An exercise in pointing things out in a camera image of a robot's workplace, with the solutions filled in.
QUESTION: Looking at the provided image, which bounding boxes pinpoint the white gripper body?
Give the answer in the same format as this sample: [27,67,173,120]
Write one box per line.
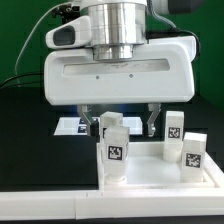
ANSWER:
[44,15,197,105]

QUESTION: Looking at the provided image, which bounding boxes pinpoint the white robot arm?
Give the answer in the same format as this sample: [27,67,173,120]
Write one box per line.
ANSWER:
[44,0,205,136]

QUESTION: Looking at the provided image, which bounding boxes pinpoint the white camera cable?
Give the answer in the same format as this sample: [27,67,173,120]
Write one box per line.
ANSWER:
[13,1,73,76]

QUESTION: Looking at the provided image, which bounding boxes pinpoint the white L-shaped obstacle fence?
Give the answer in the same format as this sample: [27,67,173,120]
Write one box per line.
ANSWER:
[0,153,224,221]

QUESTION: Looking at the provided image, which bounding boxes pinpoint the black cables at base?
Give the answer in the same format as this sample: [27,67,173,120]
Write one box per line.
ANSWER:
[0,71,44,89]

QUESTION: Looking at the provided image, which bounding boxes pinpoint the white marker base sheet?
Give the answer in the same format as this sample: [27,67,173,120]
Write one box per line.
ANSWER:
[53,115,148,137]

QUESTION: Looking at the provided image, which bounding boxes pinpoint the white square tabletop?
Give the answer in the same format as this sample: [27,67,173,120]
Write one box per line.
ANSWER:
[97,142,224,190]

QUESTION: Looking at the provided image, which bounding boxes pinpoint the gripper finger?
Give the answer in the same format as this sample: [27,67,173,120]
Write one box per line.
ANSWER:
[147,103,161,137]
[77,105,99,137]

